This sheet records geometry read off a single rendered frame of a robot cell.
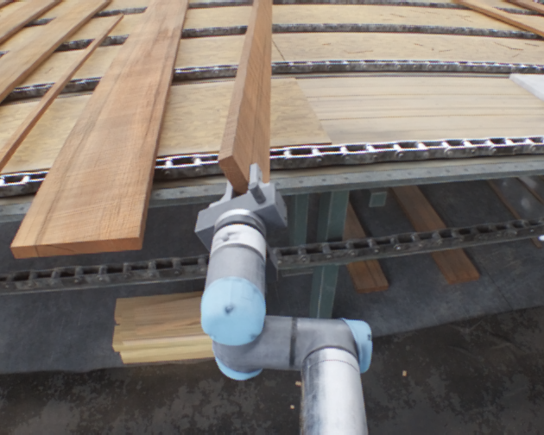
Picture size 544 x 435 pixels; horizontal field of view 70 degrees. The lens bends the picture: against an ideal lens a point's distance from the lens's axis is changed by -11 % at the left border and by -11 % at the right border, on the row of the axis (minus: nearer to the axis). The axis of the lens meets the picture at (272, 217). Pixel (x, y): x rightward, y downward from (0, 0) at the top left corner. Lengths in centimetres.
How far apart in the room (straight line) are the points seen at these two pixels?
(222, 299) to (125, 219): 32
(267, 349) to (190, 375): 99
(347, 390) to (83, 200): 58
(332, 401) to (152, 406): 109
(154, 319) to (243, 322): 96
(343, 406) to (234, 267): 20
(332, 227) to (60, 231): 73
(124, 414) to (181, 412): 19
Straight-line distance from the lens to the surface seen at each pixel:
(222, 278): 51
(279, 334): 58
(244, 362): 60
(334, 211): 116
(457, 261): 204
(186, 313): 143
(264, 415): 146
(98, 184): 88
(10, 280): 127
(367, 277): 184
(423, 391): 158
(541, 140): 130
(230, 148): 70
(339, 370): 52
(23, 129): 125
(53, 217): 82
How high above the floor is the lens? 132
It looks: 38 degrees down
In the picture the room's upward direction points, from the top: straight up
